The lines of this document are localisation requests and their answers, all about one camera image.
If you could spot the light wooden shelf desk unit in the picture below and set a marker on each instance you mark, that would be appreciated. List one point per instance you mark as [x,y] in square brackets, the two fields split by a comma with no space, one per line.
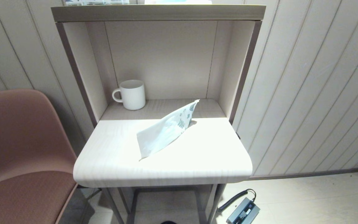
[160,12]

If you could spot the white pouch with blue plants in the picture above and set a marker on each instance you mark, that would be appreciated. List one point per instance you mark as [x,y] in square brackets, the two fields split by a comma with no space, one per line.
[163,133]

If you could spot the white ribbed mug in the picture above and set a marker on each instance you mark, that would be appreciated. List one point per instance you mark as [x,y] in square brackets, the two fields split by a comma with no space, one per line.
[134,95]

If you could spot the brown upholstered chair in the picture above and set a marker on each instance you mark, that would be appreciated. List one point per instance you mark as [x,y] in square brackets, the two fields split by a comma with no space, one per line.
[17,140]

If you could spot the black round robot part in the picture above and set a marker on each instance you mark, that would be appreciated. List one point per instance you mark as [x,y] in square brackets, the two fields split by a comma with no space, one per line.
[168,222]

